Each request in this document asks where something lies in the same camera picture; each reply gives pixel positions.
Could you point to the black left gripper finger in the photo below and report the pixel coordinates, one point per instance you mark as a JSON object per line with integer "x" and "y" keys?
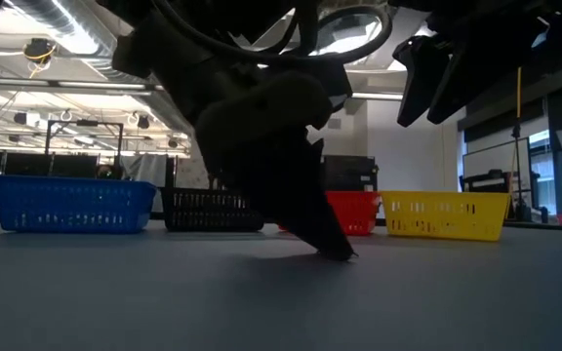
{"x": 281, "y": 205}
{"x": 327, "y": 219}

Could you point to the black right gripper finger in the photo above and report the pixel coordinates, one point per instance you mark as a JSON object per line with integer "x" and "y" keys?
{"x": 420, "y": 83}
{"x": 471, "y": 73}

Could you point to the black plastic spider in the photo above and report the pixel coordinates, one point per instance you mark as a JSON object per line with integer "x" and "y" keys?
{"x": 354, "y": 254}

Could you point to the blue plastic basket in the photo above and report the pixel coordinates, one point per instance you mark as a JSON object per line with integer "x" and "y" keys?
{"x": 71, "y": 205}

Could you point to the red plastic basket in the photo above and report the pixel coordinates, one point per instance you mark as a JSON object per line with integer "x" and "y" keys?
{"x": 356, "y": 212}

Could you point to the black equipment case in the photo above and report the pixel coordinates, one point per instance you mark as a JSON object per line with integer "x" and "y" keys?
{"x": 349, "y": 170}

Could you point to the black plastic basket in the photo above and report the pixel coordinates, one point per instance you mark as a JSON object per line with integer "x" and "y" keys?
{"x": 203, "y": 209}

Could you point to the whiteboard on stand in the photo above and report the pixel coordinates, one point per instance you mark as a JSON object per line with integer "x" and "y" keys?
{"x": 491, "y": 158}

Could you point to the black equipment cart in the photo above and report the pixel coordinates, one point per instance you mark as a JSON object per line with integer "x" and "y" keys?
{"x": 486, "y": 181}

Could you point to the yellow plastic basket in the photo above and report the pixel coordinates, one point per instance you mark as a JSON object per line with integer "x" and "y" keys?
{"x": 447, "y": 214}

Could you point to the grey tarp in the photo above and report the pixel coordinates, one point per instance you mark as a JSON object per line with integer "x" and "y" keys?
{"x": 144, "y": 168}

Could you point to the black tripod stand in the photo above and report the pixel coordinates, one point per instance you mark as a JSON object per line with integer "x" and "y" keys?
{"x": 522, "y": 212}

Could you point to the small dark bottle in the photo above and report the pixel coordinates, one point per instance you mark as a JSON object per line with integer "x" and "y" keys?
{"x": 545, "y": 215}

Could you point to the person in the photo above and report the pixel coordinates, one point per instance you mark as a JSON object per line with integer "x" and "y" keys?
{"x": 107, "y": 171}

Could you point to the long ceiling light strip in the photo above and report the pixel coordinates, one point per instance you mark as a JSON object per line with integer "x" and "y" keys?
{"x": 66, "y": 85}

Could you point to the black metal frame rig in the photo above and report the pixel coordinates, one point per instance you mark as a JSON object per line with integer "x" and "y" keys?
{"x": 86, "y": 122}

